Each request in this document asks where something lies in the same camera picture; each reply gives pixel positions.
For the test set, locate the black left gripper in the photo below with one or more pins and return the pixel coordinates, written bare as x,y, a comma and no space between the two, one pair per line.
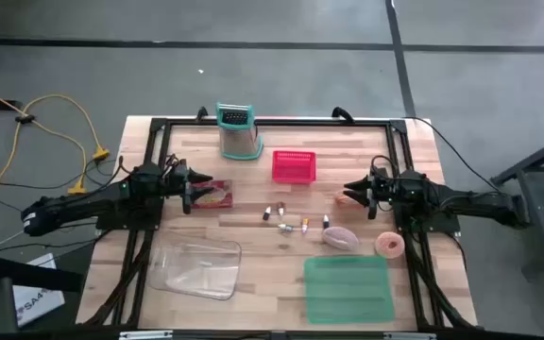
177,181

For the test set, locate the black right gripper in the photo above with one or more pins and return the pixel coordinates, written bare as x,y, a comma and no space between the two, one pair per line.
385,191

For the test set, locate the red snack packet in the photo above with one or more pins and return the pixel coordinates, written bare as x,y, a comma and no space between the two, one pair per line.
220,200

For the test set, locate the small white tube black cap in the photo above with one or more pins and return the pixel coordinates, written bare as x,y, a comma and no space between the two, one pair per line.
326,221
266,213

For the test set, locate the pale bread roll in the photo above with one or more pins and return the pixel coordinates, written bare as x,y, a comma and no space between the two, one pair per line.
339,238

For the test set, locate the sugared orange donut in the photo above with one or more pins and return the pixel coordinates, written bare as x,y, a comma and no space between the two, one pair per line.
381,245

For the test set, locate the white ball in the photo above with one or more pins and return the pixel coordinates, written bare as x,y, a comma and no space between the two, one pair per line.
305,225

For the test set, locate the small white tube brown cap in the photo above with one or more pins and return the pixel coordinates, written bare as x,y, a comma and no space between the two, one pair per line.
280,208

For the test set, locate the small white tube green cap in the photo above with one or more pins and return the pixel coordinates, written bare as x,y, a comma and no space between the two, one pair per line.
286,228

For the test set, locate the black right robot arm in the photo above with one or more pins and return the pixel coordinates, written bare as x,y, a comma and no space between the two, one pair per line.
465,200

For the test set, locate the teal metal box grater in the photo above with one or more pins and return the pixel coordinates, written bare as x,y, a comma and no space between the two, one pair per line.
239,134

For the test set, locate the red plastic mesh basket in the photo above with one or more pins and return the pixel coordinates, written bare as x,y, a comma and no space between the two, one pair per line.
294,166

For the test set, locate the black curved clamp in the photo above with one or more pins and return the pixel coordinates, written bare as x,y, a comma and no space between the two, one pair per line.
343,113
201,113

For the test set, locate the clear plastic bin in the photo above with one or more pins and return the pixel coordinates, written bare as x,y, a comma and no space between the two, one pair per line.
196,264

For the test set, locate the teal plastic bin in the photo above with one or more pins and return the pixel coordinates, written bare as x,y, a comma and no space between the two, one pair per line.
347,290

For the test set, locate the grey metal stand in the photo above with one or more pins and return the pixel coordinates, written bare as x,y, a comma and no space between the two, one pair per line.
536,189

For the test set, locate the white printed box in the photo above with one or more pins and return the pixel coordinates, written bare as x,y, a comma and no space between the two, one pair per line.
36,297

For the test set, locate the black aluminium table frame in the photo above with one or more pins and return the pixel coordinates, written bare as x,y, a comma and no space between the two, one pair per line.
277,122

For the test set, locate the silver metal bracket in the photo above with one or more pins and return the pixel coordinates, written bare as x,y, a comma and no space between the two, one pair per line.
144,335
409,336

